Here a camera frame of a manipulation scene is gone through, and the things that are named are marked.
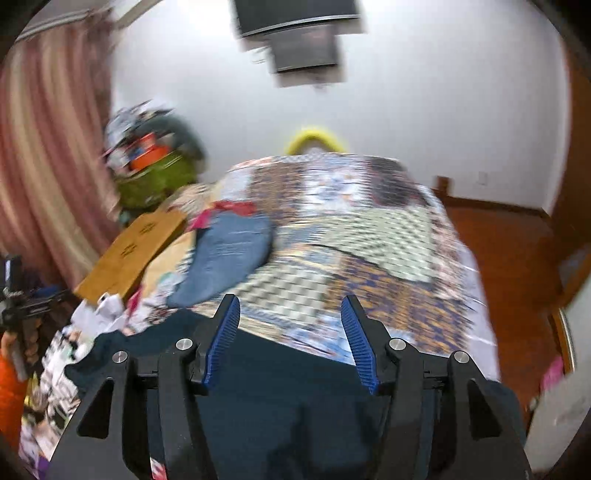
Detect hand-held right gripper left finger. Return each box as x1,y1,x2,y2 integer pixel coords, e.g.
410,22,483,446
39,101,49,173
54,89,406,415
46,293,242,480

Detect pink striped curtain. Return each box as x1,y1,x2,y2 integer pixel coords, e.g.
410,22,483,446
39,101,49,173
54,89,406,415
0,14,122,287

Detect pile of light clothing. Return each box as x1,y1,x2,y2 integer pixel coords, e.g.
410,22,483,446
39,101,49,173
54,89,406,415
104,99,175,153

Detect small black wall monitor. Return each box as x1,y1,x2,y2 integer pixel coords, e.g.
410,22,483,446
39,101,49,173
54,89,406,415
268,33,346,88

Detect green storage bag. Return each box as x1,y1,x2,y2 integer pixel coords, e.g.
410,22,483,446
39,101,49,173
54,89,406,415
115,150,204,213

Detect grey plush pillow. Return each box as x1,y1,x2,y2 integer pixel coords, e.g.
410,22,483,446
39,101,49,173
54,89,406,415
157,115,208,162

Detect orange box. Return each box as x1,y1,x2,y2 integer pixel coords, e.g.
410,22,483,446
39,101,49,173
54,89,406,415
128,134,171,171

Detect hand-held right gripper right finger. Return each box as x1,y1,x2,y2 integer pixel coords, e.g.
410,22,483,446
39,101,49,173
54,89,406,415
341,294,533,480

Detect wooden door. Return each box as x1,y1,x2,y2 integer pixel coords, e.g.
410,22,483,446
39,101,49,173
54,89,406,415
549,41,591,324

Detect dark navy pants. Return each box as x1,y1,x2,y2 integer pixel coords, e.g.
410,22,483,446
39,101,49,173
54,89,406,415
65,308,527,480

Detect patchwork printed blanket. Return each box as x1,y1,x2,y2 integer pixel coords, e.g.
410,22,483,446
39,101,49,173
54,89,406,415
18,154,500,480

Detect white cabinet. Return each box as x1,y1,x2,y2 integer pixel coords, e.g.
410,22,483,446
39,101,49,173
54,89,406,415
526,360,591,474

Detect wooden lap desk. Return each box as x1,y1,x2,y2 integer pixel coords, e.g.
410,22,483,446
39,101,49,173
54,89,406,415
74,210,188,305

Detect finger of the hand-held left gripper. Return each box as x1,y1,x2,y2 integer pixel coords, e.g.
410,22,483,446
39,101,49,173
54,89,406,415
25,285,75,317

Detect black wall television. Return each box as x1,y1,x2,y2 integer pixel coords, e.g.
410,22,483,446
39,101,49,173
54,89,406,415
230,0,365,40

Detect orange clothing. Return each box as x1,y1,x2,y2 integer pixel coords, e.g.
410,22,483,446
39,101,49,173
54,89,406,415
0,360,29,435

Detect blue denim garment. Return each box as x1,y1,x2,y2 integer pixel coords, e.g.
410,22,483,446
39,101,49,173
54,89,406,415
167,213,274,309

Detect yellow curved object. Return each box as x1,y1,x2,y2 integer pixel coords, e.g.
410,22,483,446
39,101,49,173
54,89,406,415
285,126,347,155

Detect red cloth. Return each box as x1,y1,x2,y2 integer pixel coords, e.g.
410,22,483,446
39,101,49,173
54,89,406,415
213,199,257,217

